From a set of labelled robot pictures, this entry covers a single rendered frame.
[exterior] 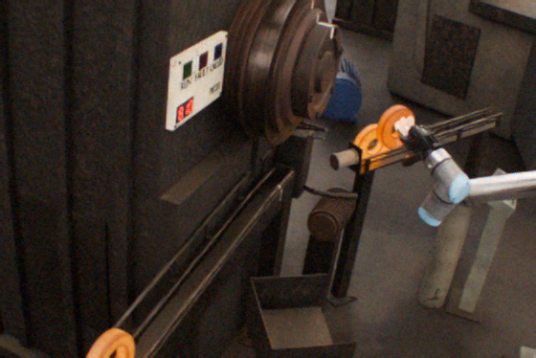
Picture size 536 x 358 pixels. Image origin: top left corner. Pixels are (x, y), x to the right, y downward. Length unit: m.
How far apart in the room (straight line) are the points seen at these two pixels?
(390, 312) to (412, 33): 2.38
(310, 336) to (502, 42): 3.07
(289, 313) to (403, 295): 1.22
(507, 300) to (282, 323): 1.57
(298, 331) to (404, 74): 3.26
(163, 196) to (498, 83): 3.17
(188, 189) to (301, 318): 0.45
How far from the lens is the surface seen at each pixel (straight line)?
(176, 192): 1.76
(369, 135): 2.48
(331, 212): 2.42
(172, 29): 1.56
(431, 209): 2.28
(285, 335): 1.78
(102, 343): 1.46
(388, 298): 2.95
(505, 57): 4.52
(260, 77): 1.78
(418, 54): 4.72
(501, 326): 3.00
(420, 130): 2.30
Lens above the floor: 1.80
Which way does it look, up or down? 30 degrees down
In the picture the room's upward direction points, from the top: 8 degrees clockwise
